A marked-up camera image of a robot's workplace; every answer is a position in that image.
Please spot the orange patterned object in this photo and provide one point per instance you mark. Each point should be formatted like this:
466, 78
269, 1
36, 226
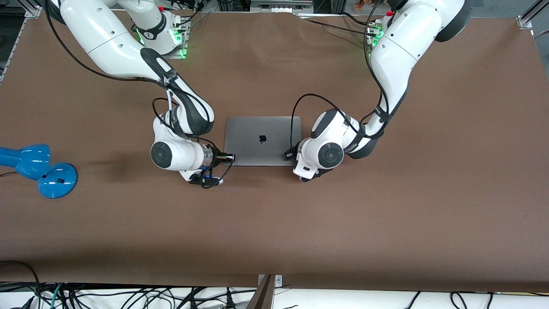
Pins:
363, 4

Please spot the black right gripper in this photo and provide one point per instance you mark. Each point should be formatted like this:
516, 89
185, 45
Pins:
220, 157

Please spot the blue desk lamp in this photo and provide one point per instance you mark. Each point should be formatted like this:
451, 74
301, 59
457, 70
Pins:
30, 161

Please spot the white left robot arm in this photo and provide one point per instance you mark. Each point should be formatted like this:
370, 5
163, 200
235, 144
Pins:
399, 56

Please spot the grey power strip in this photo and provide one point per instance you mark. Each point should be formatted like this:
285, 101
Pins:
279, 6

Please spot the dark metal post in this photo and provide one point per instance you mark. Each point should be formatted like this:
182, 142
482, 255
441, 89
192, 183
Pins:
262, 298

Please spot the aluminium frame corner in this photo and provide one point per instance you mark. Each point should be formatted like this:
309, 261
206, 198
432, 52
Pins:
32, 9
529, 17

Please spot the small metal bracket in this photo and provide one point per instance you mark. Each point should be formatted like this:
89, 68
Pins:
278, 281

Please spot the grey laptop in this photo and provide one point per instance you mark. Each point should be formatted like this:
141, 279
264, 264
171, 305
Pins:
257, 128

